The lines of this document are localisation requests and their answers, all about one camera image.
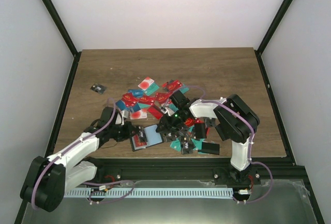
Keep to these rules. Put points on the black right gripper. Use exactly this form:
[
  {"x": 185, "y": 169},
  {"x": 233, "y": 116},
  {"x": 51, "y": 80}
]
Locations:
[{"x": 167, "y": 125}]

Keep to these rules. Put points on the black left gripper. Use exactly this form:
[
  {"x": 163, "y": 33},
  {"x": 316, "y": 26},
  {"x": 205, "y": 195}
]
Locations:
[{"x": 130, "y": 127}]

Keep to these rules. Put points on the black VIP card handled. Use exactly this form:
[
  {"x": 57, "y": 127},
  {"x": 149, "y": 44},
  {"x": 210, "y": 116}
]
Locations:
[{"x": 141, "y": 134}]

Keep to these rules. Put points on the black leather card holder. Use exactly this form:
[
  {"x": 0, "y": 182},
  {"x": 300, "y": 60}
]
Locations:
[{"x": 153, "y": 138}]

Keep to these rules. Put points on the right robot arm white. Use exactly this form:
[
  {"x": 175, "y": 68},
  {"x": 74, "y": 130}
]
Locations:
[{"x": 237, "y": 122}]

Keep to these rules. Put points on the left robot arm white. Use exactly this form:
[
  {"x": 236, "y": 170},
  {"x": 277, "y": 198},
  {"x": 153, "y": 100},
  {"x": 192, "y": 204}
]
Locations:
[{"x": 49, "y": 178}]

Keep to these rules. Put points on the black card blank back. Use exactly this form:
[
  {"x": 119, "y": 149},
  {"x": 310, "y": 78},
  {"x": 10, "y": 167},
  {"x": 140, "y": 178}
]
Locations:
[{"x": 200, "y": 130}]

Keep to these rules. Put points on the blue card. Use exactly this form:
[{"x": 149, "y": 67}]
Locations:
[{"x": 137, "y": 93}]

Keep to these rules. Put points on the teal card top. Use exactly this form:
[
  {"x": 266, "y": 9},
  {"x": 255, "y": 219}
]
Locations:
[{"x": 151, "y": 89}]

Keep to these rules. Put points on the teal card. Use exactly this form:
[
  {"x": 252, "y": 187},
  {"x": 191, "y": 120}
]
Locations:
[
  {"x": 151, "y": 89},
  {"x": 183, "y": 89}
]

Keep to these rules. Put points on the teal card right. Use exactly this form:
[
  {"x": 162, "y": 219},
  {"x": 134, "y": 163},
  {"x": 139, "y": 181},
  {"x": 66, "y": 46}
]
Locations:
[{"x": 183, "y": 89}]

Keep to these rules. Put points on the white card red circle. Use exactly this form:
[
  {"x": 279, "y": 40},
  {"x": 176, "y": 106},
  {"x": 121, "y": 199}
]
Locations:
[{"x": 146, "y": 83}]

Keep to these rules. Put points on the black box on cards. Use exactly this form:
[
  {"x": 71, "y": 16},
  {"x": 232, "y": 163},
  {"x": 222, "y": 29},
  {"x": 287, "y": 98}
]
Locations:
[{"x": 210, "y": 148}]

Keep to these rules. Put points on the black VIP card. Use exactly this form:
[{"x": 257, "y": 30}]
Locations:
[{"x": 98, "y": 88}]

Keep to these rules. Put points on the black front rail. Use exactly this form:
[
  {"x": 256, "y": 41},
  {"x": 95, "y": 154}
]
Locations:
[{"x": 215, "y": 169}]

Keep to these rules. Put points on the light blue slotted cable duct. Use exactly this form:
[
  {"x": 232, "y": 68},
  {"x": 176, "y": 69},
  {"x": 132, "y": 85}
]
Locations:
[{"x": 114, "y": 193}]

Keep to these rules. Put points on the black frame post left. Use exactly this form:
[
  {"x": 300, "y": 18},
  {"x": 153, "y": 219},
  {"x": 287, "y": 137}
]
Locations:
[{"x": 60, "y": 26}]

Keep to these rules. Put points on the black frame post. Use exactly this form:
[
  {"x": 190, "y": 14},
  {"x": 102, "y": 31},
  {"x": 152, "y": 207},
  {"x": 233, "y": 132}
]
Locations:
[
  {"x": 60, "y": 26},
  {"x": 285, "y": 5}
]

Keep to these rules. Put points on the black frame post right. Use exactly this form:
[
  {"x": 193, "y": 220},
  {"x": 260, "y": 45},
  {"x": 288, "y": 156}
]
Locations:
[{"x": 285, "y": 5}]

